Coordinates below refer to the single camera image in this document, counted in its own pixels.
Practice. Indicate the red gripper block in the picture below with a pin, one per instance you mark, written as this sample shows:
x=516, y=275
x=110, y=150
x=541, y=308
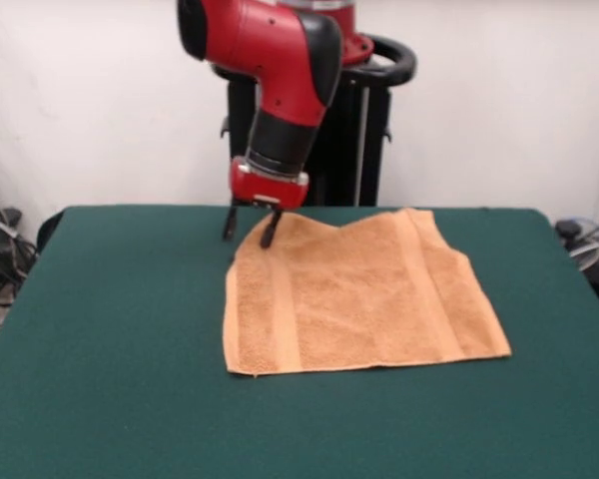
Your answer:
x=267, y=187

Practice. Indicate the orange terry towel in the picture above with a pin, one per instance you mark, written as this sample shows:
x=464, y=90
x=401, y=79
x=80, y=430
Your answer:
x=359, y=299

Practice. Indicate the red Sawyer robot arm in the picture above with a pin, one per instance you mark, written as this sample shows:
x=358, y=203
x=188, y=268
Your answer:
x=279, y=75

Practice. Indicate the dark green table cloth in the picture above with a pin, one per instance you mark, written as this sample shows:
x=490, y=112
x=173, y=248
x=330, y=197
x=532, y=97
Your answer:
x=105, y=324

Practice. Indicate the black power adapter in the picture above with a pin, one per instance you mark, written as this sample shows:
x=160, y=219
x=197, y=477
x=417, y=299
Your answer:
x=568, y=228

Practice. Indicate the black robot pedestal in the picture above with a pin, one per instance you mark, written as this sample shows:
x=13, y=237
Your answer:
x=344, y=149

